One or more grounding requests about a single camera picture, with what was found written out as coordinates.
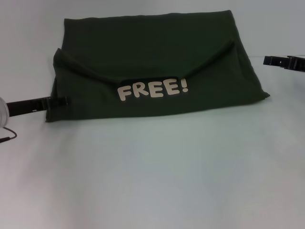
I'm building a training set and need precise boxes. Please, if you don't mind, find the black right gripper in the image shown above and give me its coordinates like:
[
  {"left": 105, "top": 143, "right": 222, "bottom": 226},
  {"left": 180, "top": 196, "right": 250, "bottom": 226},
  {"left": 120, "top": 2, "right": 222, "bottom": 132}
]
[{"left": 263, "top": 55, "right": 305, "bottom": 73}]

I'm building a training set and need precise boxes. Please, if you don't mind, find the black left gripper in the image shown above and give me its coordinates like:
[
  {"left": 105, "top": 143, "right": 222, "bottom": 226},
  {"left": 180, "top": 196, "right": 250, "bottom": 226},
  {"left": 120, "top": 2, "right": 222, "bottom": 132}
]
[{"left": 6, "top": 96, "right": 71, "bottom": 117}]

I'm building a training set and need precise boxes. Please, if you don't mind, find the dark green t-shirt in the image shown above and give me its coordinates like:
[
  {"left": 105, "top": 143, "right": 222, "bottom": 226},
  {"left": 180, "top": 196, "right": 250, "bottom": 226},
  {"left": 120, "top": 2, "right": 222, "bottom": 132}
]
[{"left": 44, "top": 10, "right": 271, "bottom": 124}]

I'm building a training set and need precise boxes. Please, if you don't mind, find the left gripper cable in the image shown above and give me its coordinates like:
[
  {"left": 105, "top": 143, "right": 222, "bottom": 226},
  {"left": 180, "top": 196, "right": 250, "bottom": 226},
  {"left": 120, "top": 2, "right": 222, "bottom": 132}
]
[{"left": 0, "top": 126, "right": 18, "bottom": 144}]

